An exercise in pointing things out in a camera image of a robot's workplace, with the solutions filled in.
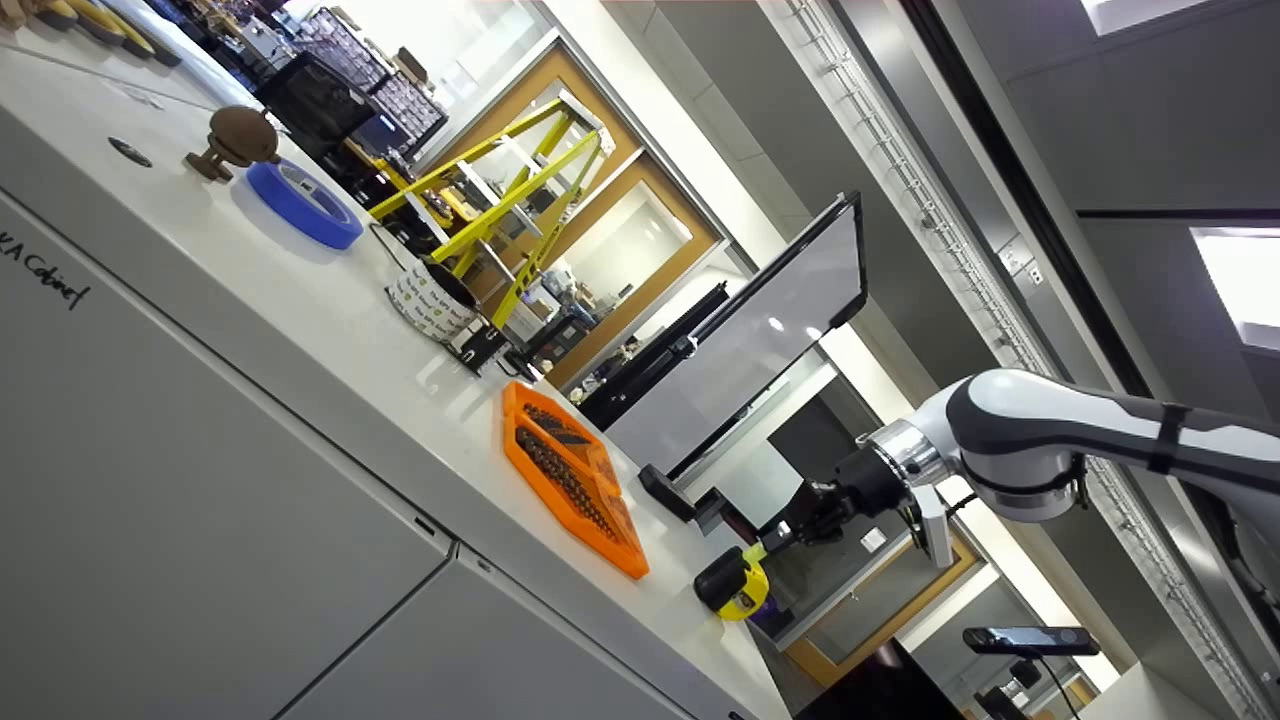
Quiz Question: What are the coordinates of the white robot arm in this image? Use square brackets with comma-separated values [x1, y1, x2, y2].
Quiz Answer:
[793, 367, 1280, 568]

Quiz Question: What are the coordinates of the blue tape roll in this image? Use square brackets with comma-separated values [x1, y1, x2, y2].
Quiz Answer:
[242, 161, 360, 251]

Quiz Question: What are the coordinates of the yellow ladder frame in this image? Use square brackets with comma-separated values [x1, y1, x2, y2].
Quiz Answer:
[366, 97, 613, 327]

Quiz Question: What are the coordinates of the yellow black measuring tape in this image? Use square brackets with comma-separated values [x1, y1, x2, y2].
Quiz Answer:
[691, 546, 770, 622]

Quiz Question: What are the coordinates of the grey computer monitor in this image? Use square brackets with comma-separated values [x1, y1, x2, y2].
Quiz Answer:
[606, 198, 867, 521]

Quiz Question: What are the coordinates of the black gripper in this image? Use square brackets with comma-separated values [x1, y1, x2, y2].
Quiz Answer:
[785, 447, 903, 546]

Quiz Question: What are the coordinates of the brown wooden figurine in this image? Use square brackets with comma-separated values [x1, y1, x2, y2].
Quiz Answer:
[185, 104, 280, 185]

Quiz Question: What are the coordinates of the orange clipart tray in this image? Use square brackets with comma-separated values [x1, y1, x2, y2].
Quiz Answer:
[500, 383, 648, 582]

